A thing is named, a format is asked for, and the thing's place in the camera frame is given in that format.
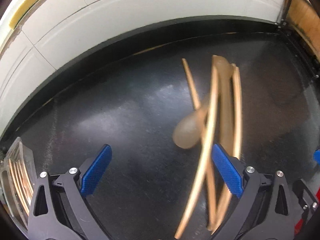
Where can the wooden chopstick on counter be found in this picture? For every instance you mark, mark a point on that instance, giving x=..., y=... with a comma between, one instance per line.
x=226, y=116
x=236, y=97
x=206, y=138
x=209, y=170

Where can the clear glass tray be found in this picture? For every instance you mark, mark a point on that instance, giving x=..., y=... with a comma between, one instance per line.
x=9, y=197

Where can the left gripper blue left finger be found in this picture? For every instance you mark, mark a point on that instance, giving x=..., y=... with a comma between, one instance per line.
x=92, y=170

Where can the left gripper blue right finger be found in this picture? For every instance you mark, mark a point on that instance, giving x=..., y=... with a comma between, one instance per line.
x=227, y=167

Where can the wooden cutting board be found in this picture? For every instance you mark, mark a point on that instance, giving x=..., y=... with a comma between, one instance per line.
x=305, y=20

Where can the wooden spoon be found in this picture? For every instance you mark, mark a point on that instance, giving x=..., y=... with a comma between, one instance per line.
x=188, y=131

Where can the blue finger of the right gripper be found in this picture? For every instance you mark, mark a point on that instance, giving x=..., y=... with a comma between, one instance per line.
x=316, y=156

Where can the wooden chopstick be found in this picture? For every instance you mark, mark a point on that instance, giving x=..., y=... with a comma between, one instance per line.
x=22, y=183
x=209, y=170
x=226, y=116
x=206, y=138
x=236, y=97

